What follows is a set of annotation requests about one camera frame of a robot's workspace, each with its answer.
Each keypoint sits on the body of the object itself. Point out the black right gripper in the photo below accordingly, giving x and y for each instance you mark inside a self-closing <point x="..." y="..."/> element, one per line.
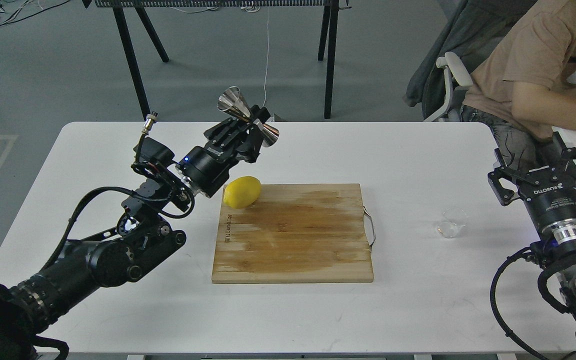
<point x="560" y="202"/>

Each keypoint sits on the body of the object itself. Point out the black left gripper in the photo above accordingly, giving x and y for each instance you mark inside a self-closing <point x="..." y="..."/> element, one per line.
<point x="203" y="173"/>

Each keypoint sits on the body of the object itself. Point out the steel double jigger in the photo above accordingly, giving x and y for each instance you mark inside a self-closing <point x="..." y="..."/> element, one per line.
<point x="233" y="103"/>

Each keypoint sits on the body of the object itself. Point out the small clear glass cup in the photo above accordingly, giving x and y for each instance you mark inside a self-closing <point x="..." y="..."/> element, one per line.
<point x="452" y="222"/>

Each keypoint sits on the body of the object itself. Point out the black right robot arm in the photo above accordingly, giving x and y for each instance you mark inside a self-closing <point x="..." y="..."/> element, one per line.
<point x="555" y="254"/>

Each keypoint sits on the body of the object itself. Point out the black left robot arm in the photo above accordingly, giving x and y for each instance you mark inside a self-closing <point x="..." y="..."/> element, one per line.
<point x="141" y="240"/>

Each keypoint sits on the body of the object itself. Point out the yellow lemon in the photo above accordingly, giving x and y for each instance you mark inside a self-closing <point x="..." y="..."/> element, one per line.
<point x="242" y="192"/>

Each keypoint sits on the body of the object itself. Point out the person in brown shirt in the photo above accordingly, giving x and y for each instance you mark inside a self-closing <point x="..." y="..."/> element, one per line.
<point x="527" y="85"/>

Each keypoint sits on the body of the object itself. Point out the wooden cutting board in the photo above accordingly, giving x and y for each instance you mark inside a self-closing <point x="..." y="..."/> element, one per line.
<point x="295" y="234"/>

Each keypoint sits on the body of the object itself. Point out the white office chair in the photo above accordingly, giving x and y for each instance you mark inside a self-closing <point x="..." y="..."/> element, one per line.
<point x="450" y="82"/>

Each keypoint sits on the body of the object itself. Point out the grey jacket on chair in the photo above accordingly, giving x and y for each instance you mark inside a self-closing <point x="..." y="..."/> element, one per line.
<point x="472" y="32"/>

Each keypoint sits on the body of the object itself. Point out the black metal table frame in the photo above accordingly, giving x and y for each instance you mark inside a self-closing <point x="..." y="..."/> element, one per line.
<point x="202" y="37"/>

